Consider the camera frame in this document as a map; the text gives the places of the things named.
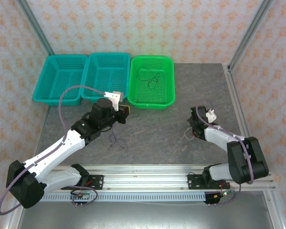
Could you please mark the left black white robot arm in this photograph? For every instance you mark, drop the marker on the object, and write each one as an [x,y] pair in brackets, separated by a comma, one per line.
[54,150]

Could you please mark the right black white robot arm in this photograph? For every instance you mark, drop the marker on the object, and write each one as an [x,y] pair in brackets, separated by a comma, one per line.
[243,155]

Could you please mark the green plastic basket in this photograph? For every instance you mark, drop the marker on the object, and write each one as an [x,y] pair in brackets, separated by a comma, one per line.
[162,95]

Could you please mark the teal plastic basket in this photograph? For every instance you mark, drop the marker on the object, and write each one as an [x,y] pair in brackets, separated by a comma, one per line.
[62,76]
[107,74]

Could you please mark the right small circuit board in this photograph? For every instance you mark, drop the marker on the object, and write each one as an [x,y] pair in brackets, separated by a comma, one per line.
[222,194]

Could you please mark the small circuit board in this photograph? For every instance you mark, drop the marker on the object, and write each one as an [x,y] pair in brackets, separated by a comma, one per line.
[82,195]
[222,194]

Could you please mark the left small circuit board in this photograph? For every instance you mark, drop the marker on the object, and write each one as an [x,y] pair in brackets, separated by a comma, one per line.
[82,195]

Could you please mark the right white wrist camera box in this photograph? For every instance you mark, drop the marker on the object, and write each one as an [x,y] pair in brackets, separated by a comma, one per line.
[211,115]

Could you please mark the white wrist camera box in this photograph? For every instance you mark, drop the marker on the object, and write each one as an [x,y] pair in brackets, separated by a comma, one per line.
[211,115]
[115,96]

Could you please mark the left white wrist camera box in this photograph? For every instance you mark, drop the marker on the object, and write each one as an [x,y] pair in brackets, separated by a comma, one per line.
[115,96]

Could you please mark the aluminium table side rail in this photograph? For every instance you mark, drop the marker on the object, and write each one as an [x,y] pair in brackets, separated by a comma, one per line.
[236,100]

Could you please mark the right black mount plate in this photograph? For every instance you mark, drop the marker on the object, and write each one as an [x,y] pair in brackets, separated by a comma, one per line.
[195,181]

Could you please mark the black mount plate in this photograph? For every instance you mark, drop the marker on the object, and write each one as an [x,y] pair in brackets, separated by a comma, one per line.
[97,181]
[195,181]

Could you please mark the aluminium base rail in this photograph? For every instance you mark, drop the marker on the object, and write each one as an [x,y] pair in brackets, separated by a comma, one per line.
[145,177]

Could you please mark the left black mount plate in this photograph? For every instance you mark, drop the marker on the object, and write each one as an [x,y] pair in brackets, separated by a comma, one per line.
[97,181]

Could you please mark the aluminium frame post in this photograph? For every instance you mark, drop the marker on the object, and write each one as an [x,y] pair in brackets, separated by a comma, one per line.
[250,33]
[35,26]

